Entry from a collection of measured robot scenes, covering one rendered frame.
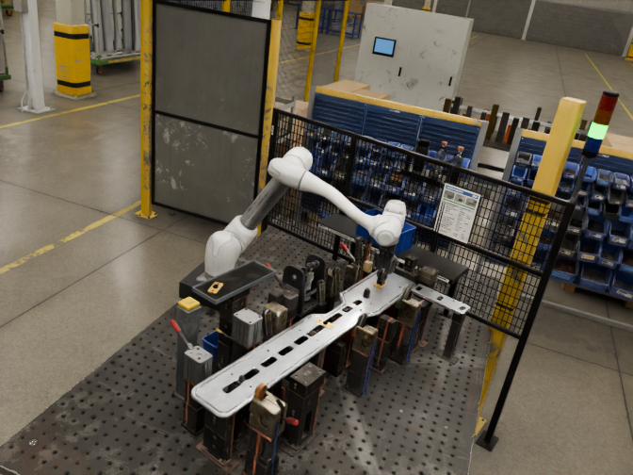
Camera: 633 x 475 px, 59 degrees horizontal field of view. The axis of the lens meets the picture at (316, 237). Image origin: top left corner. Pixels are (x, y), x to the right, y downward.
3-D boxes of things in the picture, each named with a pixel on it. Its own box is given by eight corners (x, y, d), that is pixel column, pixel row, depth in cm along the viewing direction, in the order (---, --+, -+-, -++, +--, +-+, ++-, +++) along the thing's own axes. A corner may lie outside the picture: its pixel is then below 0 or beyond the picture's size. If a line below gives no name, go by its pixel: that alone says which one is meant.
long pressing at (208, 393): (229, 425, 187) (229, 422, 187) (184, 392, 199) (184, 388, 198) (418, 285, 292) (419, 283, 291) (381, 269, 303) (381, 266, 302)
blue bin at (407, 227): (395, 254, 311) (399, 234, 305) (354, 233, 329) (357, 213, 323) (413, 247, 322) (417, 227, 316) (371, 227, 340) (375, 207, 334)
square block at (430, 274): (417, 333, 304) (432, 275, 288) (405, 326, 308) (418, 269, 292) (424, 326, 310) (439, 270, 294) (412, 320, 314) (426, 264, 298)
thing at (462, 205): (468, 246, 306) (482, 193, 293) (430, 231, 317) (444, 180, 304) (469, 245, 307) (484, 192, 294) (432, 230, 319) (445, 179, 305)
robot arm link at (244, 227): (210, 245, 313) (227, 228, 332) (232, 264, 314) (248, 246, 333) (286, 147, 273) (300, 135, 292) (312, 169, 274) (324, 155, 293)
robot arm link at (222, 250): (199, 272, 300) (201, 237, 289) (214, 256, 315) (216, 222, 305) (226, 281, 297) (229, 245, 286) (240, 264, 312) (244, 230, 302)
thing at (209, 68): (267, 248, 522) (292, 20, 436) (261, 253, 510) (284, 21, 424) (146, 211, 558) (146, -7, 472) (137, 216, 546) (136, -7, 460)
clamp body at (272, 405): (266, 497, 198) (277, 419, 183) (235, 473, 206) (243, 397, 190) (285, 479, 206) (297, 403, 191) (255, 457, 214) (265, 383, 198)
